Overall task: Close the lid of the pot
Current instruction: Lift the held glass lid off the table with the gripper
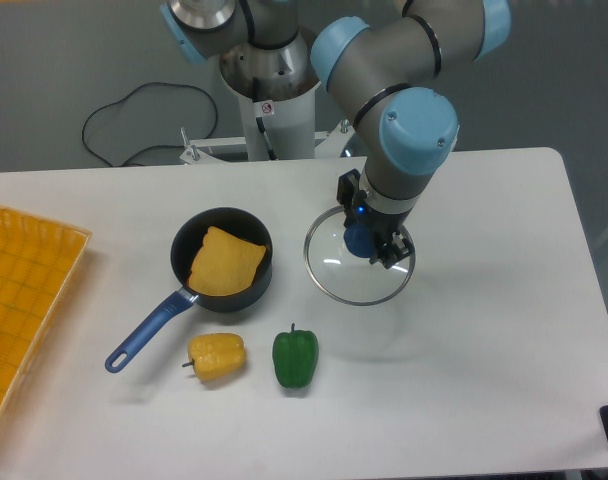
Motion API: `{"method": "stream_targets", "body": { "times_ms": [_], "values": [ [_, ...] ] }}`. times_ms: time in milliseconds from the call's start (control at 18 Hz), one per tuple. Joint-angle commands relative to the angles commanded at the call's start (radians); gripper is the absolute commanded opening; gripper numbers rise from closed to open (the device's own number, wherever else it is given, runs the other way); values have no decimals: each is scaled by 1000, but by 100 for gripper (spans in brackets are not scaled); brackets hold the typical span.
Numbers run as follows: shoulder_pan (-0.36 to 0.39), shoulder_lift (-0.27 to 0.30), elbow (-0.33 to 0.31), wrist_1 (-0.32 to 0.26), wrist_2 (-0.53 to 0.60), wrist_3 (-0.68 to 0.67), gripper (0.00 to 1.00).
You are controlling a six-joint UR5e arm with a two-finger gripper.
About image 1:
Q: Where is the green bell pepper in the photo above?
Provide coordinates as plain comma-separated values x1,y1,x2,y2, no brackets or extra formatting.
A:
272,323,319,389

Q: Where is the black cable on floor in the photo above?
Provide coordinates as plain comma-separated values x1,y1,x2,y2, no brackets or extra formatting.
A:
81,82,219,168

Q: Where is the white metal base frame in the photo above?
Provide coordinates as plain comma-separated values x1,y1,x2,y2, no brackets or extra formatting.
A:
178,119,366,165

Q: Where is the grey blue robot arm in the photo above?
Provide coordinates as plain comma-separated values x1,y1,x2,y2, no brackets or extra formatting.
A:
160,1,511,268

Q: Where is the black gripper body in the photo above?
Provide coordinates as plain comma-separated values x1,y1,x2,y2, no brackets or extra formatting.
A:
337,169,413,250

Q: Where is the orange toast slice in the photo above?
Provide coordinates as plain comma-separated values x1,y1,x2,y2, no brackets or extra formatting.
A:
187,226,267,297

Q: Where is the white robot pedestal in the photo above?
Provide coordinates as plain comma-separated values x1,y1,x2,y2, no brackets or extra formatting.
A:
218,34,319,162

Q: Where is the yellow plastic basket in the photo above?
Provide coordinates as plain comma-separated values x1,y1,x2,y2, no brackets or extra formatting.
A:
0,205,92,422

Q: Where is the glass lid with blue knob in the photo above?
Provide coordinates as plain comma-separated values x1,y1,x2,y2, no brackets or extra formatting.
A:
303,206,415,306

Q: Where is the yellow bell pepper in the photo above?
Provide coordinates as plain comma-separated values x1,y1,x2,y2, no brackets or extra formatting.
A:
182,333,247,382

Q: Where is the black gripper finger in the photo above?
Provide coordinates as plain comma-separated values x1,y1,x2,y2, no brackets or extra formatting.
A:
369,232,415,269

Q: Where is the dark pot with blue handle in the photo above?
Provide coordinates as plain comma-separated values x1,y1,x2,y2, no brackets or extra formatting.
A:
105,207,273,373

